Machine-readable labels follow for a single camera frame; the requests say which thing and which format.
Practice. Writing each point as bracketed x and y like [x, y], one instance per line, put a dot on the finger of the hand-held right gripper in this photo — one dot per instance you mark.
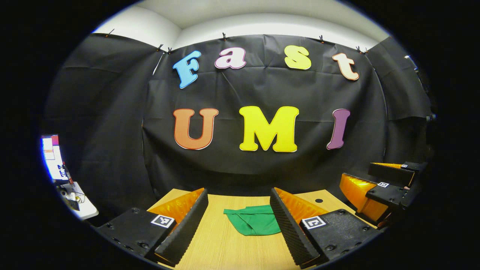
[388, 195]
[390, 172]

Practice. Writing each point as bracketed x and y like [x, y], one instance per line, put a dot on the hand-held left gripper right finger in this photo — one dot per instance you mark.
[288, 225]

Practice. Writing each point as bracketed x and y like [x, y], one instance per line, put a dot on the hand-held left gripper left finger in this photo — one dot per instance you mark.
[185, 228]

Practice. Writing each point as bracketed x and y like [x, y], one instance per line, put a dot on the green T-shirt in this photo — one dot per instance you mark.
[255, 223]

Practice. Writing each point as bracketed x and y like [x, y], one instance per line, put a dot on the white side table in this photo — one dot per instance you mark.
[84, 208]

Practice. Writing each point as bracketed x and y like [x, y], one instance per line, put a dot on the grey metal stand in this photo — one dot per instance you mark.
[414, 65]

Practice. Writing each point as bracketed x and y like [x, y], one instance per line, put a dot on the red bottle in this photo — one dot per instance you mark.
[67, 175]

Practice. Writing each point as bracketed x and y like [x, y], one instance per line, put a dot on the black backdrop cloth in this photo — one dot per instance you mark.
[225, 90]

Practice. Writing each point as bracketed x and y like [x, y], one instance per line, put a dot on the computer monitor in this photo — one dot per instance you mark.
[52, 157]

